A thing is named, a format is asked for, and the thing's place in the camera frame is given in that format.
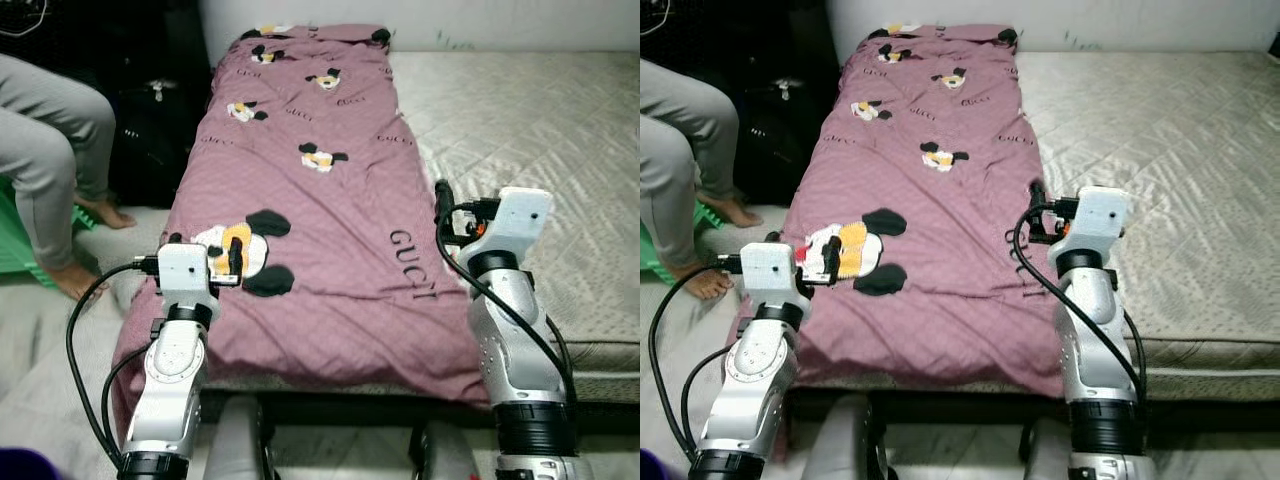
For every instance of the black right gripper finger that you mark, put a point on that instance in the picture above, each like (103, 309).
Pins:
(444, 210)
(1037, 208)

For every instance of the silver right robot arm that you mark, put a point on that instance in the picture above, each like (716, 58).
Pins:
(520, 360)
(1095, 360)

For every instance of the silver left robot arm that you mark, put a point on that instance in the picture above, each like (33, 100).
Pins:
(750, 390)
(170, 390)

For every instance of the mauve blanket cartoon print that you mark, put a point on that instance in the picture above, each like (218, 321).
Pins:
(330, 200)
(950, 200)

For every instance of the white quilted mattress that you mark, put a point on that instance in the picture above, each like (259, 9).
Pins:
(540, 130)
(1170, 130)

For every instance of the green plastic stool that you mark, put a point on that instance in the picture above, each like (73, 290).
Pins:
(652, 262)
(15, 240)

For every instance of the black bag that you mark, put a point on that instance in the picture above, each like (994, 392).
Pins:
(155, 110)
(780, 110)

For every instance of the person grey trousers bare feet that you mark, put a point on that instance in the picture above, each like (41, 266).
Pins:
(670, 150)
(50, 150)

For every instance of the grey left robot leg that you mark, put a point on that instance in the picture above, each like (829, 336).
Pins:
(840, 440)
(238, 440)

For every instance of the grey robot leg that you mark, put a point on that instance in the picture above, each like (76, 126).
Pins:
(1048, 452)
(238, 440)
(445, 452)
(840, 440)

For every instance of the grey right robot leg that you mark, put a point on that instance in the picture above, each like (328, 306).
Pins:
(1048, 452)
(445, 452)

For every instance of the purple plastic object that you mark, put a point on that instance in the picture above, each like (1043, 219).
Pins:
(28, 466)
(650, 468)

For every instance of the black tufted headboard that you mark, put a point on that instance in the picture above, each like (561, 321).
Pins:
(1274, 48)

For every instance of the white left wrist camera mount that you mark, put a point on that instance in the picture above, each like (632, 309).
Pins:
(185, 270)
(772, 270)

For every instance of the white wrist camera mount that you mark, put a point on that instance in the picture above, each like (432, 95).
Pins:
(1098, 220)
(772, 270)
(520, 222)
(185, 270)

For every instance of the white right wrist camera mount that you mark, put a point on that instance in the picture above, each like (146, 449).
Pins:
(1098, 220)
(520, 222)

